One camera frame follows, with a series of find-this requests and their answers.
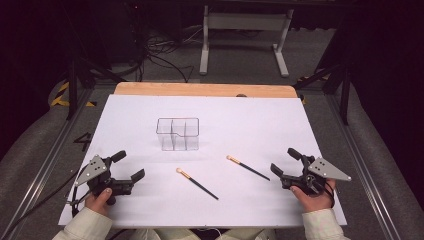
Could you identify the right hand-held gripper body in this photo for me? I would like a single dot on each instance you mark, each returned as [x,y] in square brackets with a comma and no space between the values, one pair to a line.
[325,170]

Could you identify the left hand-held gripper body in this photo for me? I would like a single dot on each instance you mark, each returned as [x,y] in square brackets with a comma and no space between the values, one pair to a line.
[95,168]

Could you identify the black gold makeup brush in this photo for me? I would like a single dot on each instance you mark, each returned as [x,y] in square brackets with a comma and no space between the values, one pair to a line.
[196,183]
[248,167]

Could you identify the clear plastic organizer box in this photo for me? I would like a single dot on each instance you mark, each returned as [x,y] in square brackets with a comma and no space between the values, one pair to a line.
[177,134]

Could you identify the person's right hand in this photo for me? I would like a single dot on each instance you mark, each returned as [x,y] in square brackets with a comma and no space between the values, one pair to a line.
[316,200]

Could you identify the person's left hand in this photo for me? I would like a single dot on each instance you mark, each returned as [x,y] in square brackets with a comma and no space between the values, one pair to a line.
[98,203]

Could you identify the white table sheet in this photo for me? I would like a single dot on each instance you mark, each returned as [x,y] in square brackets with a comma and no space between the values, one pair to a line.
[233,126]

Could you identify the person's lap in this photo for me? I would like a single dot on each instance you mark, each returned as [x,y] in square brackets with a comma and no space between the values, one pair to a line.
[200,234]

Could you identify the wooden table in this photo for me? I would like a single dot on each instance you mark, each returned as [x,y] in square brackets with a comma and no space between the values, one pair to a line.
[200,89]

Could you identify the aluminium floor rail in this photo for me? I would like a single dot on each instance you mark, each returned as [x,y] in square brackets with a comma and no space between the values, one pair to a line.
[363,160]
[43,170]

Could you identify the white metal stand frame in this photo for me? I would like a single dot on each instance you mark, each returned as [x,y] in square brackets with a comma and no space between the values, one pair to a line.
[246,21]

